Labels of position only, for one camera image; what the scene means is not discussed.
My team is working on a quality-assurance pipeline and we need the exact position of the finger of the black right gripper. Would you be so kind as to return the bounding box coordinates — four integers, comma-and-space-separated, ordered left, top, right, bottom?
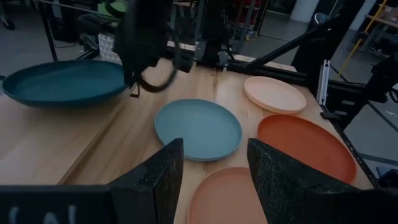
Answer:
124, 62, 141, 89
129, 83, 141, 98

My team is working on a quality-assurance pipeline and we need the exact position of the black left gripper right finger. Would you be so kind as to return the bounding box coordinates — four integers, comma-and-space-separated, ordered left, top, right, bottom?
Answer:
247, 138, 361, 224

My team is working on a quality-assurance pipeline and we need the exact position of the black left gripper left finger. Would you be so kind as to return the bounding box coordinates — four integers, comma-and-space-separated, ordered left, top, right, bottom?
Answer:
109, 138, 184, 224

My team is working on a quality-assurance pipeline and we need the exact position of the dark teal plate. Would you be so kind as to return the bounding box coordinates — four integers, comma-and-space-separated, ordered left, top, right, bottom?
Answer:
0, 60, 129, 109

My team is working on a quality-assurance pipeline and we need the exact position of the green plant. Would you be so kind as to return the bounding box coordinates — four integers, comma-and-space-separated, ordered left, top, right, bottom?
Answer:
97, 0, 129, 18

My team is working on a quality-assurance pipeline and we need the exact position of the white triangle-patterned planter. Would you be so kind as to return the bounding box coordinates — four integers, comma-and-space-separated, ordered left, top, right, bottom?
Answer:
97, 32, 123, 65

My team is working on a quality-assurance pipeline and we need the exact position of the orange-red plate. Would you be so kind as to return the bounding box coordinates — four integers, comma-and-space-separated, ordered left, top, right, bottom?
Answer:
256, 114, 358, 185

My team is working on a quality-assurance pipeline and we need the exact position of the terracotta plate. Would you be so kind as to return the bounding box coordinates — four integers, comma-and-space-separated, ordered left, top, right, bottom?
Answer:
187, 166, 269, 224

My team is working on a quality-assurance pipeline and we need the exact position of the light blue plate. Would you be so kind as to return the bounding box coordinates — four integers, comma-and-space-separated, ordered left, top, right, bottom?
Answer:
154, 98, 243, 162

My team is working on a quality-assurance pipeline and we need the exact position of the peach plate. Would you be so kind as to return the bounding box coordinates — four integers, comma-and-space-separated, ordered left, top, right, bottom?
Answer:
243, 75, 308, 115

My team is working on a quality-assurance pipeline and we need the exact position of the yellow pole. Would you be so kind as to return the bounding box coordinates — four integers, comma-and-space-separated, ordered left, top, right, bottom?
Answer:
338, 0, 389, 77

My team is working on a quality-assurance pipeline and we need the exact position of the white round column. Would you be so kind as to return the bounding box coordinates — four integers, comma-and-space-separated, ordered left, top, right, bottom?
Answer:
290, 0, 322, 23

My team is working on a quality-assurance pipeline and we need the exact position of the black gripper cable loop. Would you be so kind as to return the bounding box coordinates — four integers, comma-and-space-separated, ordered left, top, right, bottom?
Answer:
139, 67, 178, 93

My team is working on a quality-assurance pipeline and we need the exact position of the white metal bracket strip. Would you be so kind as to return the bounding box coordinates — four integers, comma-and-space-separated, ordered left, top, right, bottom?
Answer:
316, 59, 331, 106

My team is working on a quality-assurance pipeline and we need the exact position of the black diagonal frame strut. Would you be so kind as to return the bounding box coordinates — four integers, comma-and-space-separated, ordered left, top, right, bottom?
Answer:
245, 18, 341, 74

